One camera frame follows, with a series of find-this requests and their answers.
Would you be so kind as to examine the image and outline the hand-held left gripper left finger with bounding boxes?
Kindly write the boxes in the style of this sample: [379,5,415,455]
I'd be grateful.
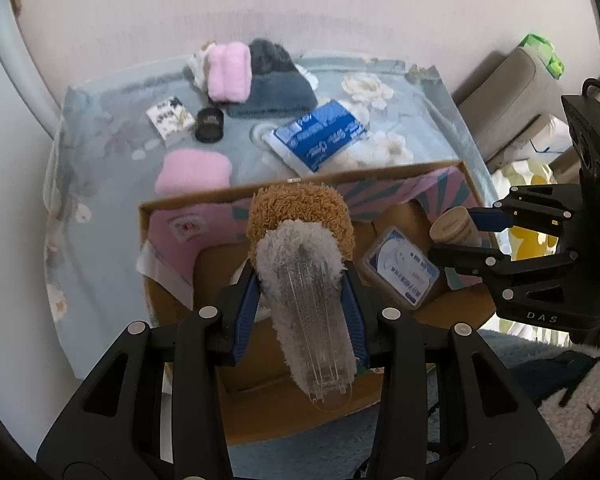
[36,267,261,480]

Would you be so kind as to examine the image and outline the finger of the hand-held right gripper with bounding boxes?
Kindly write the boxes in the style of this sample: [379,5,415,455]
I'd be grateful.
[427,245,579,307]
[467,185,585,237]

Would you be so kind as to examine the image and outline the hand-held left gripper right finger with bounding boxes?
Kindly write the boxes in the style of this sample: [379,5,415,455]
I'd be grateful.
[340,260,566,480]

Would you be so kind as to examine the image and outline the beige plastic cup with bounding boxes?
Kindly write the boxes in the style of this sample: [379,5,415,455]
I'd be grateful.
[429,206,482,248]

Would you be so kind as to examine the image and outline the brown and grey fluffy slipper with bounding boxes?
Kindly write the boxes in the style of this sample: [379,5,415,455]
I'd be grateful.
[246,183,357,406]

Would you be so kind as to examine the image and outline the cardboard box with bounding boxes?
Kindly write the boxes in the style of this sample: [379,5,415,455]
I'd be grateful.
[138,160,501,446]

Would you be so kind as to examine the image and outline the white and brown plush toy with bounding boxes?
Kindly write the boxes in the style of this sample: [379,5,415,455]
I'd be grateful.
[182,40,218,92]

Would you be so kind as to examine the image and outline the desktop with floral tablecloth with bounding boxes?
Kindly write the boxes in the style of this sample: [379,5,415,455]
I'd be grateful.
[44,52,503,381]

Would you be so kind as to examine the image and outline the yellow soft item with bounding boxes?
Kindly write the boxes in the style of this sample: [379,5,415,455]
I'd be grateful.
[495,160,561,261]

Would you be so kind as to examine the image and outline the clear plastic case blue label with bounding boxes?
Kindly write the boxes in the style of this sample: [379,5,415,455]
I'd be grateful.
[358,226,441,310]

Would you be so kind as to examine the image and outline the white paper sheet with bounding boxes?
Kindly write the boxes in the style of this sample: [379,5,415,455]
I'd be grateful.
[136,240,196,306]

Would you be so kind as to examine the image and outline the pink printed paper liner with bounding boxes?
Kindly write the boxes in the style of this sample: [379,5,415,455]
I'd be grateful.
[145,166,468,306]

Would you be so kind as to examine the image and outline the white plastic bag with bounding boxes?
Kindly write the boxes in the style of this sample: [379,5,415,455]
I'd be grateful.
[530,115,576,156]

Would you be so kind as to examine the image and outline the beige sofa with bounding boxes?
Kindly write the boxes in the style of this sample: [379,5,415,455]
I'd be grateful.
[452,45,600,181]

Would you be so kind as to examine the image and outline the pink fluffy pad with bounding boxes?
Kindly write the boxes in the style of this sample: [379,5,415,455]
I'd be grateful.
[155,149,232,198]

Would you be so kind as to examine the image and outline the white and black plush blanket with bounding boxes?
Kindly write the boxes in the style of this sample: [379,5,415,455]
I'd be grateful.
[535,355,600,451]

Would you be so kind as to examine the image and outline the green packet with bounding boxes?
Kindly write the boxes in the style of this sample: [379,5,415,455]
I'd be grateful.
[520,33,566,80]

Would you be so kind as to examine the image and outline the blue tissue packet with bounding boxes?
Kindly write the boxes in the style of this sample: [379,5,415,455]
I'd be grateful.
[262,100,371,175]

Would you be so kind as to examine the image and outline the black round jar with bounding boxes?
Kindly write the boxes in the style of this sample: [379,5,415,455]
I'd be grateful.
[194,107,226,145]

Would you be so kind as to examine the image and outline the small white printed box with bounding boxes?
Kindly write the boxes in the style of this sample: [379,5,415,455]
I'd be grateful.
[146,97,197,148]

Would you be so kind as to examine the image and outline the grey knitted hat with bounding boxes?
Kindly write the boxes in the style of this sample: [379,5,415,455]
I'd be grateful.
[225,38,318,120]

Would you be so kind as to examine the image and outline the white fluffy cloth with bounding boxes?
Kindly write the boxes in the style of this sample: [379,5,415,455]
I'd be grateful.
[295,62,321,93]

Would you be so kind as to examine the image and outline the pink fluffy rolled cloth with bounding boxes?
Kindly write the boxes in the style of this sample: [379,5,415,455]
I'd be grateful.
[207,41,252,103]

